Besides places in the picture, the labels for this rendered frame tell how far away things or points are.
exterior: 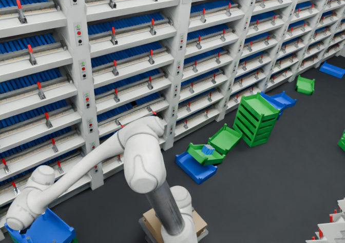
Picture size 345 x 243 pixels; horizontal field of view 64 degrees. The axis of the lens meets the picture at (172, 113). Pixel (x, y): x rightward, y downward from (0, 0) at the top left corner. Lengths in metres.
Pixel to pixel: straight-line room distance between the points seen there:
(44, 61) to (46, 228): 0.89
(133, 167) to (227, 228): 1.29
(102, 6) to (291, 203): 1.94
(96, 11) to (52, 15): 0.21
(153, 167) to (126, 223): 1.15
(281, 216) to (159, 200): 1.36
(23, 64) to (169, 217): 0.95
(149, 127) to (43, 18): 0.69
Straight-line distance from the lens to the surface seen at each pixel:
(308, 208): 2.49
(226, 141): 2.70
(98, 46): 1.58
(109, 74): 1.71
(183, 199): 1.53
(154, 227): 1.75
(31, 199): 1.29
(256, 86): 3.31
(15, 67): 1.46
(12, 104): 1.57
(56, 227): 1.76
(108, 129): 1.92
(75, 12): 1.44
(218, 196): 2.27
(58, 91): 1.60
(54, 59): 1.50
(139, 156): 0.98
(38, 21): 1.40
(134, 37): 1.69
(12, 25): 1.38
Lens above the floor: 1.81
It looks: 39 degrees down
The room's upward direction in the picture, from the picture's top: 7 degrees clockwise
